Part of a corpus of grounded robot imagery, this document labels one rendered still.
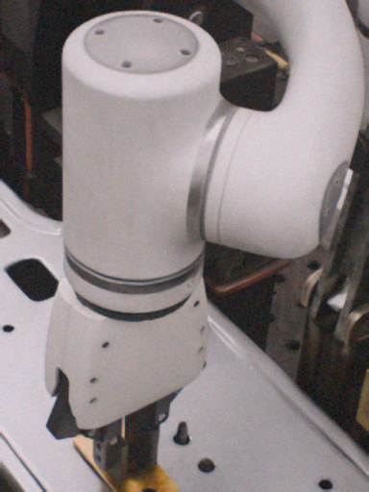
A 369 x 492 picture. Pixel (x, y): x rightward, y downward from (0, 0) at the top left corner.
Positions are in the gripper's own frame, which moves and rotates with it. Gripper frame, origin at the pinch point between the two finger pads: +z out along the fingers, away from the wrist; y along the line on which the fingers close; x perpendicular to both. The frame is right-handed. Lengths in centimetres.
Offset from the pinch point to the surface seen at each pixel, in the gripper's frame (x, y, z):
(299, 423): 3.4, -13.0, 2.9
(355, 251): -0.2, -19.6, -8.1
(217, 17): -27.7, -27.8, -10.8
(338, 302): 0.1, -18.5, -3.9
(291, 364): -23, -38, 33
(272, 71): -21.7, -29.3, -8.1
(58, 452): -3.8, 3.1, 2.8
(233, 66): -22.9, -26.1, -9.0
